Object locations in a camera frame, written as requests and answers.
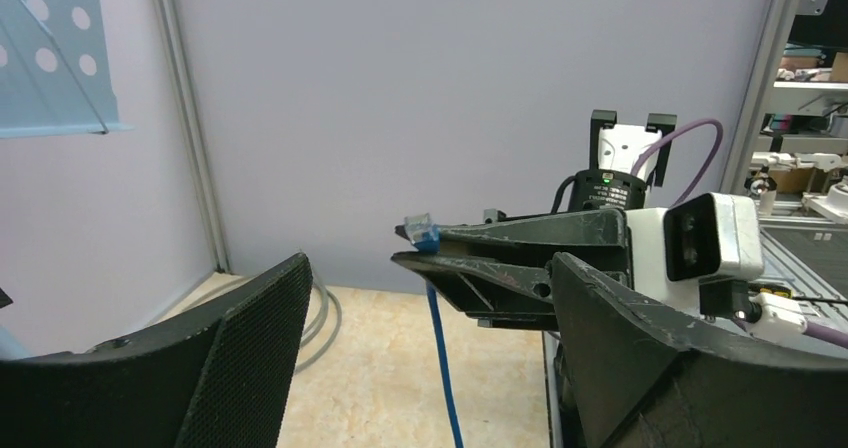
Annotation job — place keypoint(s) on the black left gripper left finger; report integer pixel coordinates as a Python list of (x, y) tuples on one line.
[(216, 375)]

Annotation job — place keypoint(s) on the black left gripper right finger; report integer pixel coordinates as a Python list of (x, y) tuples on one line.
[(646, 375)]

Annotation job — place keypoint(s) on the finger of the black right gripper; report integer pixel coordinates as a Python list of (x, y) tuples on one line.
[(495, 294), (603, 227)]

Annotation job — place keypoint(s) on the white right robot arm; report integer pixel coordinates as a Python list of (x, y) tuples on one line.
[(620, 174)]

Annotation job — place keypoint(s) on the light blue tripod stand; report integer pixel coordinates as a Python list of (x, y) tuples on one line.
[(55, 74)]

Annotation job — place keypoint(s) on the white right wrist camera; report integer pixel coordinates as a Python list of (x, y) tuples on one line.
[(699, 256)]

